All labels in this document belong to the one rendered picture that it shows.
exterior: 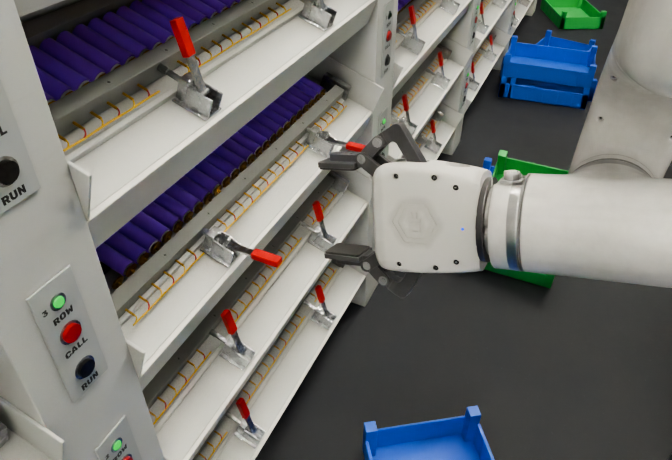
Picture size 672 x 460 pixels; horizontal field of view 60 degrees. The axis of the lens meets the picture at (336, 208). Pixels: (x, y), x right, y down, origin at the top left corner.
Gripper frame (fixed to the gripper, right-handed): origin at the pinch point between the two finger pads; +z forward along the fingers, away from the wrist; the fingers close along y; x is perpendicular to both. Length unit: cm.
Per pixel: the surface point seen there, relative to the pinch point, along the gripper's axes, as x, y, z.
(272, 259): 1.5, 7.1, 9.3
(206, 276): -1.7, 8.8, 16.4
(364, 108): 42.0, -5.4, 15.8
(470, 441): 38, 53, -3
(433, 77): 100, -7, 22
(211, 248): 0.6, 6.3, 17.1
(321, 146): 26.0, -1.5, 15.8
